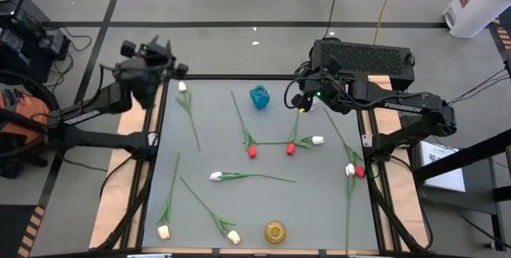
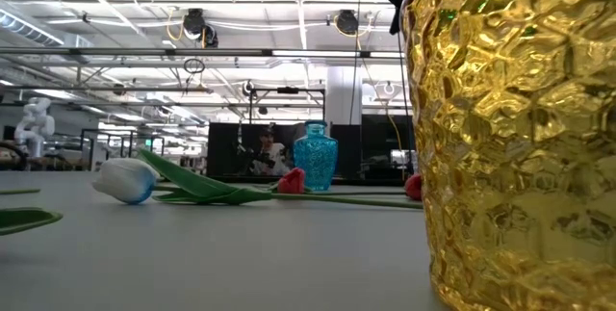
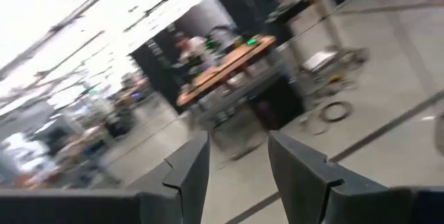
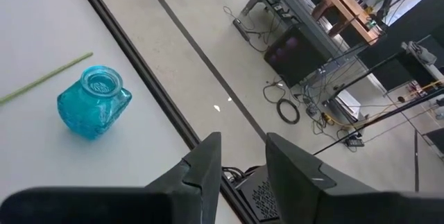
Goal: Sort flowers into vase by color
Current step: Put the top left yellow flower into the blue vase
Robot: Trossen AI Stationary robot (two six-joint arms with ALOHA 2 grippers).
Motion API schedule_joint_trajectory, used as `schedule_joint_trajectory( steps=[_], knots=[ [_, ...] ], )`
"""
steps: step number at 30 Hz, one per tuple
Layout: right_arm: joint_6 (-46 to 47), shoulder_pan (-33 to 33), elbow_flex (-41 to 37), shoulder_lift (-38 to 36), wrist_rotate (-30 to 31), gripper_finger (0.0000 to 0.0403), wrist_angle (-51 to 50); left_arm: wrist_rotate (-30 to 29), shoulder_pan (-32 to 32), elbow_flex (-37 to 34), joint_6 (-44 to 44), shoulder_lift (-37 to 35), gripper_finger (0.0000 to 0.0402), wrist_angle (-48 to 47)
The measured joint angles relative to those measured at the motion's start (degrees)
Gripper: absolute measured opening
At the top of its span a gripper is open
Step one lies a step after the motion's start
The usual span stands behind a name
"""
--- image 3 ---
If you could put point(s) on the white flat box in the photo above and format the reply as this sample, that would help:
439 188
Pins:
319 60

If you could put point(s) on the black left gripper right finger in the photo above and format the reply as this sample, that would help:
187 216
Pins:
298 175

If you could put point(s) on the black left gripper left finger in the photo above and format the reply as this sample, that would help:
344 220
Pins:
194 168

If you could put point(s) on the long wooden table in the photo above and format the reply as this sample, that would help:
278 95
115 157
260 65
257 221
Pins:
225 66

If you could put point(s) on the person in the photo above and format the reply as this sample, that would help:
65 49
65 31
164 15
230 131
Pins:
189 49

